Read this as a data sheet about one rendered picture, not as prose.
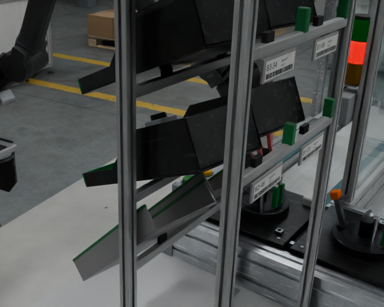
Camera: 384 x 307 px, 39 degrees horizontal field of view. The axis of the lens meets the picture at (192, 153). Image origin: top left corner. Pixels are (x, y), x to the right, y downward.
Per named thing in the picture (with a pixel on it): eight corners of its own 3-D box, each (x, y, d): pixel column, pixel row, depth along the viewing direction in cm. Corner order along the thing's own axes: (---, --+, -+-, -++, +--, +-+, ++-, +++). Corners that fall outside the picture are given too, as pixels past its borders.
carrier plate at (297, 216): (189, 217, 128) (190, 209, 127) (241, 181, 146) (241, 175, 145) (281, 253, 115) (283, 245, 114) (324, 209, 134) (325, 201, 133)
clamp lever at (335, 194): (336, 225, 118) (328, 192, 117) (339, 221, 120) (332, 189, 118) (352, 224, 116) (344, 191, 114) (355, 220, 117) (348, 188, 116)
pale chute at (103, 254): (82, 281, 98) (72, 259, 99) (138, 253, 107) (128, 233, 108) (156, 232, 78) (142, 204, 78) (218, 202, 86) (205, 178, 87)
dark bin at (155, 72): (81, 94, 83) (67, 47, 82) (145, 80, 91) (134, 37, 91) (205, 49, 62) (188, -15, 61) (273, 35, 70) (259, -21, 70)
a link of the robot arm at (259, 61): (209, 55, 127) (197, 68, 120) (248, 30, 121) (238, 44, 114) (238, 95, 130) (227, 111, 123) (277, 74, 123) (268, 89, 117)
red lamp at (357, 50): (342, 61, 124) (345, 40, 122) (350, 58, 128) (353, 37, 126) (363, 65, 121) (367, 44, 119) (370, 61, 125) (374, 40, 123)
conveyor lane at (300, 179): (189, 250, 131) (190, 214, 127) (322, 145, 195) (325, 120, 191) (296, 295, 117) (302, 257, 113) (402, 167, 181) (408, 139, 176)
